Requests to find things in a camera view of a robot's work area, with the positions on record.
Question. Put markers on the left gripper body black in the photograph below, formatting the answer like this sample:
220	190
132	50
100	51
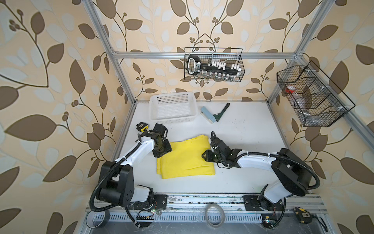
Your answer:
164	147

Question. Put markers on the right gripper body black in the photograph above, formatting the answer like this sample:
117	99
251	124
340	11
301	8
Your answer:
211	156

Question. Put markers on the yellow trousers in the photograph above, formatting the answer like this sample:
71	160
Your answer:
185	159

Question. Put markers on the white plastic basket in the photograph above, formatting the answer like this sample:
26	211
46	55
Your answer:
173	108

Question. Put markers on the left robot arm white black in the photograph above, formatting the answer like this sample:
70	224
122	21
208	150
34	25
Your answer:
116	181

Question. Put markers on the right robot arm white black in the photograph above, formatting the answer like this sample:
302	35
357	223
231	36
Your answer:
293	176

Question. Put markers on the yellow black tape measure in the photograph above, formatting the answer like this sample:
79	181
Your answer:
142	127

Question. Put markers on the green pipe wrench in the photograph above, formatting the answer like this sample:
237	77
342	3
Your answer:
219	115

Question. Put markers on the clear tape roll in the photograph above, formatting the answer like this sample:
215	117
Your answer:
214	215

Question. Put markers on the black tape roll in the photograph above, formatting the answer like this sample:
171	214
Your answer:
97	219

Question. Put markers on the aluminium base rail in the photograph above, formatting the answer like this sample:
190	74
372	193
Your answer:
238	208

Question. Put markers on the black socket set rail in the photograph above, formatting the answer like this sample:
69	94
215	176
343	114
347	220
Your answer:
195	66

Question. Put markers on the black wire basket back wall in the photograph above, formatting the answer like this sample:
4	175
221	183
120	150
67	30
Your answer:
229	55

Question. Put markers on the black wire basket wall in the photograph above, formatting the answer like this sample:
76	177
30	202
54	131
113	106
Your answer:
229	55
318	100

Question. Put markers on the red item in wire basket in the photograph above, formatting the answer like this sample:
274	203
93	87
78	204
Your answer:
289	89

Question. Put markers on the black yellow device on rail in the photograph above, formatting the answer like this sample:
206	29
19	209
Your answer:
302	215

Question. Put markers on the black wire basket right wall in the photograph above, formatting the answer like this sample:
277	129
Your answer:
318	100

